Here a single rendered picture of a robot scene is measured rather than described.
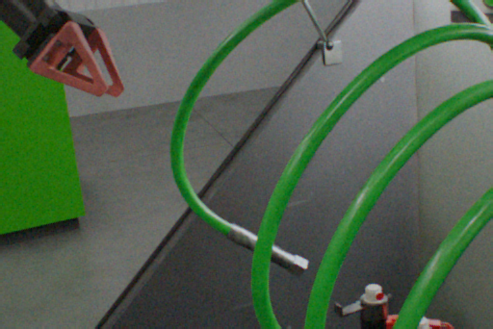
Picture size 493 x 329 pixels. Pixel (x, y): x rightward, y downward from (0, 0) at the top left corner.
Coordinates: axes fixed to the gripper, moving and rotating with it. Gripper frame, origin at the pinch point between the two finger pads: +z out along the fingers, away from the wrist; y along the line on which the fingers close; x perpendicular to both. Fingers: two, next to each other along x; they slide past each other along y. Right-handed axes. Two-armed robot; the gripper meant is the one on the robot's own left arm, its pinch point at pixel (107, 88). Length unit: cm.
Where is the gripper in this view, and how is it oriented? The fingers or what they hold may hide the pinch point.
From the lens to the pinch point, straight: 79.9
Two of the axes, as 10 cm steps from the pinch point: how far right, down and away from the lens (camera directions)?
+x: -6.6, 7.2, 1.9
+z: 7.2, 6.9, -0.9
